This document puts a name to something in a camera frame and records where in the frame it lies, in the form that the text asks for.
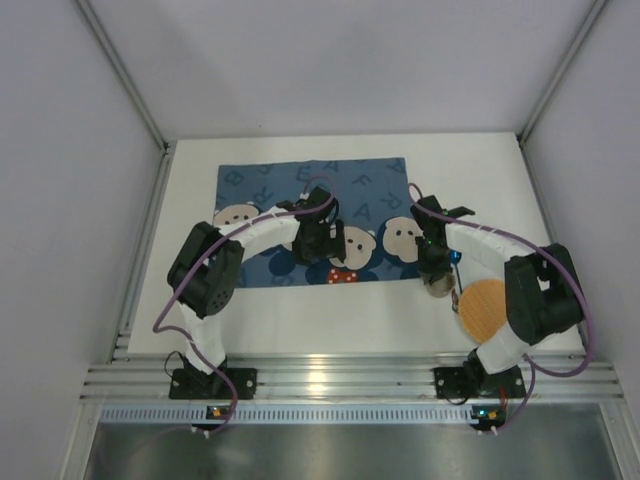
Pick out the small beige ceramic cup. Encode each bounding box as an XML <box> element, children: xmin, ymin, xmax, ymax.
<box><xmin>425</xmin><ymin>275</ymin><xmax>456</xmax><ymax>298</ymax></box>

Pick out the blue cartoon placemat cloth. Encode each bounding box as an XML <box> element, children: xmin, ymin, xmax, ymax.
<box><xmin>213</xmin><ymin>157</ymin><xmax>422</xmax><ymax>288</ymax></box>

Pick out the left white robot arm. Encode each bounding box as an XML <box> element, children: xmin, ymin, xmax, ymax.
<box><xmin>153</xmin><ymin>186</ymin><xmax>346</xmax><ymax>376</ymax></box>

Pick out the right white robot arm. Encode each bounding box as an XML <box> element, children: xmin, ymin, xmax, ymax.
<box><xmin>411</xmin><ymin>195</ymin><xmax>593</xmax><ymax>375</ymax></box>

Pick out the orange woven round coaster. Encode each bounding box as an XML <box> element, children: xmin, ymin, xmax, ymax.
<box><xmin>458</xmin><ymin>279</ymin><xmax>507</xmax><ymax>344</ymax></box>

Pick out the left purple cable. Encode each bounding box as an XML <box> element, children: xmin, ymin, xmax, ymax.
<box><xmin>152</xmin><ymin>174</ymin><xmax>337</xmax><ymax>431</ymax></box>

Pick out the purple cable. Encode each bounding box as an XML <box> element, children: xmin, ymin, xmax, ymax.
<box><xmin>407</xmin><ymin>182</ymin><xmax>596</xmax><ymax>431</ymax></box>
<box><xmin>152</xmin><ymin>174</ymin><xmax>337</xmax><ymax>431</ymax></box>

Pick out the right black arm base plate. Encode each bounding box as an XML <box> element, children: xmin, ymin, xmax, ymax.
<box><xmin>433</xmin><ymin>366</ymin><xmax>526</xmax><ymax>403</ymax></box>

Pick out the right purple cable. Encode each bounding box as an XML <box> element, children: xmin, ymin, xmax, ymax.
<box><xmin>407</xmin><ymin>182</ymin><xmax>596</xmax><ymax>431</ymax></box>

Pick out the perforated metal cable strip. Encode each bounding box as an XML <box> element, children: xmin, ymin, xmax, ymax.
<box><xmin>100</xmin><ymin>403</ymin><xmax>505</xmax><ymax>425</ymax></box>

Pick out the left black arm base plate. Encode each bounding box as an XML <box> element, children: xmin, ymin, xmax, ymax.
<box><xmin>168</xmin><ymin>368</ymin><xmax>258</xmax><ymax>400</ymax></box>

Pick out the aluminium mounting rail frame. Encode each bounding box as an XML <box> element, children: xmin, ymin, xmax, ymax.
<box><xmin>80</xmin><ymin>330</ymin><xmax>623</xmax><ymax>403</ymax></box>

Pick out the right aluminium corner post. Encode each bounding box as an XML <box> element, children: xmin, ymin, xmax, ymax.
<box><xmin>516</xmin><ymin>0</ymin><xmax>612</xmax><ymax>149</ymax></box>

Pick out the aluminium corner post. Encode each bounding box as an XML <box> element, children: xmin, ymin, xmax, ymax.
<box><xmin>71</xmin><ymin>0</ymin><xmax>169</xmax><ymax>154</ymax></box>
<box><xmin>516</xmin><ymin>0</ymin><xmax>612</xmax><ymax>149</ymax></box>

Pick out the left aluminium corner post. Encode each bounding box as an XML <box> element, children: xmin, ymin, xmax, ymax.
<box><xmin>71</xmin><ymin>0</ymin><xmax>169</xmax><ymax>154</ymax></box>

